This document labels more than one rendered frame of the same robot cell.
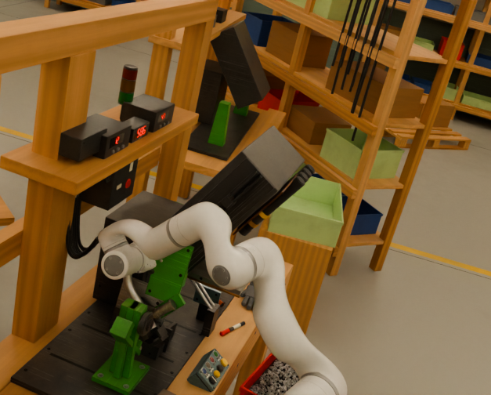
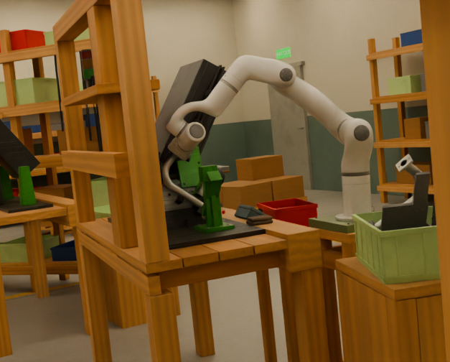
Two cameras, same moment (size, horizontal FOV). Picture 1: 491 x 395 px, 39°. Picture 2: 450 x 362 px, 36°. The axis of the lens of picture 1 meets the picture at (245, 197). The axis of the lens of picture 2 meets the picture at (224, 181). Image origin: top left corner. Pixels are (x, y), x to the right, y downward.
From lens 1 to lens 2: 221 cm
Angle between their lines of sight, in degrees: 37
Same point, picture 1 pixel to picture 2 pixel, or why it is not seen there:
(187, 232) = (241, 75)
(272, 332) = (320, 100)
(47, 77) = (102, 25)
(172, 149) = (80, 148)
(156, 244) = (222, 98)
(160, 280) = (187, 172)
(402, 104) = not seen: hidden behind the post
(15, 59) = not seen: outside the picture
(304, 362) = (337, 115)
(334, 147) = (95, 192)
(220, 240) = (270, 62)
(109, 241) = (181, 122)
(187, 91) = not seen: hidden behind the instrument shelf
